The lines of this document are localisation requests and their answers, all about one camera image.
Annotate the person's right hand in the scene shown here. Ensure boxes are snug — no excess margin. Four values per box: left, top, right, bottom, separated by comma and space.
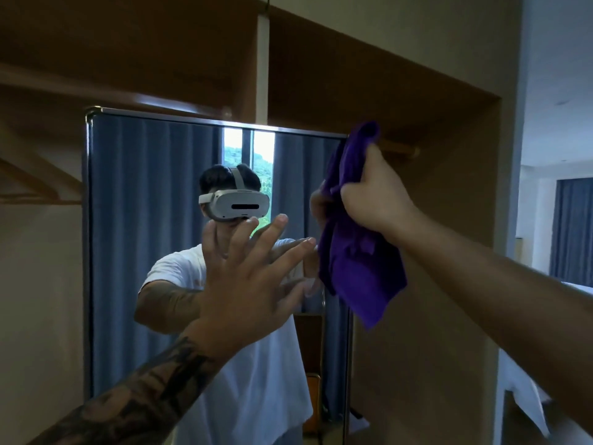
340, 143, 421, 239

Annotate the person's left hand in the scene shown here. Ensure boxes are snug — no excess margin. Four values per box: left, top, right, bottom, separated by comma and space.
187, 214, 321, 361

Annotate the purple cleaning cloth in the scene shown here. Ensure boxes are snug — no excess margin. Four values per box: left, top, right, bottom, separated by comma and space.
317, 121, 409, 330

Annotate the person's left forearm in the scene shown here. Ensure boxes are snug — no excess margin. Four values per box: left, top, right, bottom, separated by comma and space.
27, 320, 234, 445

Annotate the person's right forearm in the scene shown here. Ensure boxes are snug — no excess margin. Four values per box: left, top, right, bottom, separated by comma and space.
387, 213, 593, 434

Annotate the wooden clothes rod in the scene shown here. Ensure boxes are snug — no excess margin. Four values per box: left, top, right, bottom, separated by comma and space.
379, 140, 421, 159

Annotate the brown wooden wardrobe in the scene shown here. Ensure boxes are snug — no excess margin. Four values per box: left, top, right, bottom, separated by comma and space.
0, 0, 506, 445

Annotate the metal framed standing mirror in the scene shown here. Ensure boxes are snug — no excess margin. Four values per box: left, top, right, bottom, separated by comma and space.
82, 105, 355, 445

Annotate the wooden clothes hanger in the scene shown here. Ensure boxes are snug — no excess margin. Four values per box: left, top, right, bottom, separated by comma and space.
0, 119, 85, 206

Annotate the blue curtain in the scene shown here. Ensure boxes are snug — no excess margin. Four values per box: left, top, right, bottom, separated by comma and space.
550, 178, 593, 288

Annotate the white bed sheet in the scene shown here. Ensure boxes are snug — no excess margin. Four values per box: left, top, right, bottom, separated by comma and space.
499, 281, 593, 438

